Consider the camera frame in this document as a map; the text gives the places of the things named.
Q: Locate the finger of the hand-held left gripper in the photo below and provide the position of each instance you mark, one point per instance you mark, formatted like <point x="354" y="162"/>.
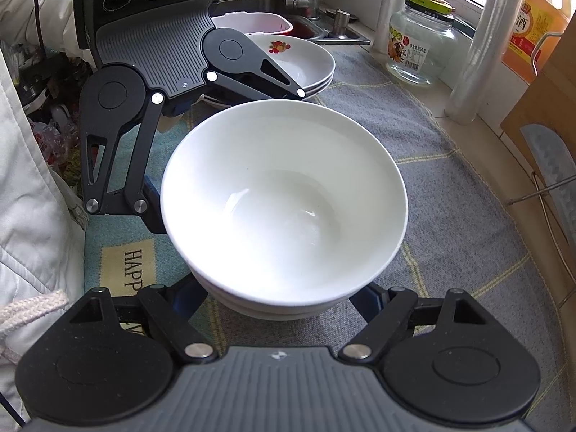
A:
<point x="144" y="166"/>
<point x="279" y="83"/>

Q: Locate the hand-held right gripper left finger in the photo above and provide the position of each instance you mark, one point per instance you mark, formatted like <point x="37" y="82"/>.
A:
<point x="166" y="310"/>

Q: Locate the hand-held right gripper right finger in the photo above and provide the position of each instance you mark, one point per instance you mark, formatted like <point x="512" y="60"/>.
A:
<point x="387" y="319"/>

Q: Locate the white bowl with pink flowers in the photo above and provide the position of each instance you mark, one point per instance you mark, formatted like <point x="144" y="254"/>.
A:
<point x="279" y="189"/>
<point x="234" y="299"/>
<point x="279" y="316"/>

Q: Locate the red basin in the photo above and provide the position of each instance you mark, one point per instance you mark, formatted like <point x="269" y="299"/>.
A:
<point x="306" y="29"/>

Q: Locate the white plastic strainer basket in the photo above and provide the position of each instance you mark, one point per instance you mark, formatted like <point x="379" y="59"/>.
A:
<point x="252" y="22"/>

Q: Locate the metal sink soap pump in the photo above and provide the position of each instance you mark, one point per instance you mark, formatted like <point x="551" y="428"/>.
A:
<point x="342" y="22"/>

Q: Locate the stainless steel sink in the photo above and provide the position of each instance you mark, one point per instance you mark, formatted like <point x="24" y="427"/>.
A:
<point x="252" y="0"/>

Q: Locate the crumpled clear plastic bag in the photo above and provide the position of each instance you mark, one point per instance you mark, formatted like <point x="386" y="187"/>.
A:
<point x="54" y="144"/>

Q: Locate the grey checked dish towel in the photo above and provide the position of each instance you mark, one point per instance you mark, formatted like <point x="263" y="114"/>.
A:
<point x="450" y="216"/>

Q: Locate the white padded jacket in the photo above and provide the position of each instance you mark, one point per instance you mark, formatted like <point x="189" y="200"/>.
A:
<point x="31" y="234"/>

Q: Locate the white plastic bag roll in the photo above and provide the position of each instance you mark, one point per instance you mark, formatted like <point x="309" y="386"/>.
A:
<point x="396" y="4"/>

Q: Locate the glass jar with green lid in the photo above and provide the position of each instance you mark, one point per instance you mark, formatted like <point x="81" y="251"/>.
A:
<point x="418" y="45"/>

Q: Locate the clear cling film roll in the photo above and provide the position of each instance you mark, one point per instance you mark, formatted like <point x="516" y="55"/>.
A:
<point x="486" y="54"/>

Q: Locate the large orange liquid bottle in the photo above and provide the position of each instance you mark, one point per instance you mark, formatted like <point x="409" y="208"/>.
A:
<point x="535" y="9"/>

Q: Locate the bamboo cutting board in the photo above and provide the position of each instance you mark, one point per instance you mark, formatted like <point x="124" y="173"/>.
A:
<point x="553" y="94"/>

